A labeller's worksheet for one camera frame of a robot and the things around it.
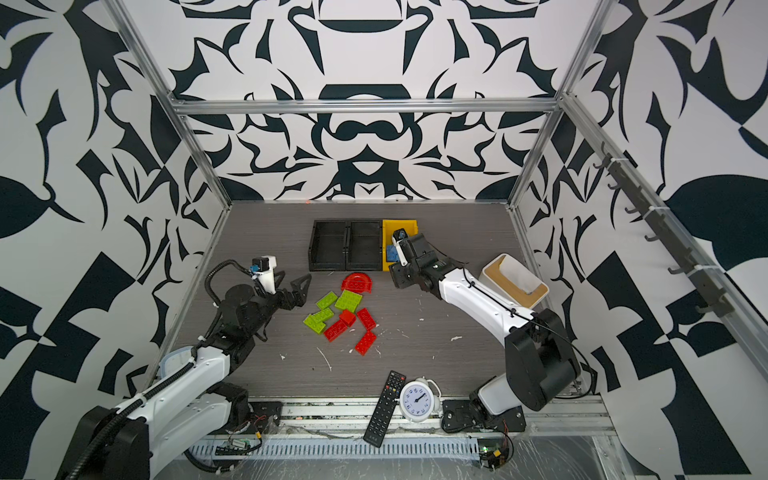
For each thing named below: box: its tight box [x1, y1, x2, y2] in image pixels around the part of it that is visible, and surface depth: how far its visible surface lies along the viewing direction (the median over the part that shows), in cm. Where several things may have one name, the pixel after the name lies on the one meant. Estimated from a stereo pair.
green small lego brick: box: [316, 291, 338, 311], surface depth 96 cm
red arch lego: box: [341, 272, 373, 294], surface depth 98 cm
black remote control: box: [363, 370, 406, 448], surface depth 76 cm
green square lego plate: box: [335, 289, 363, 313], surface depth 95 cm
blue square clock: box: [159, 346, 194, 377], surface depth 81 cm
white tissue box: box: [479, 252, 550, 309], surface depth 95 cm
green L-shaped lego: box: [303, 307, 334, 334], surface depth 90 cm
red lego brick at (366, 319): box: [357, 307, 377, 331], surface depth 91 cm
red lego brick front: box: [354, 331, 377, 356], surface depth 87 cm
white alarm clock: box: [399, 376, 442, 423], surface depth 76 cm
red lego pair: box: [324, 309, 357, 342], surface depth 90 cm
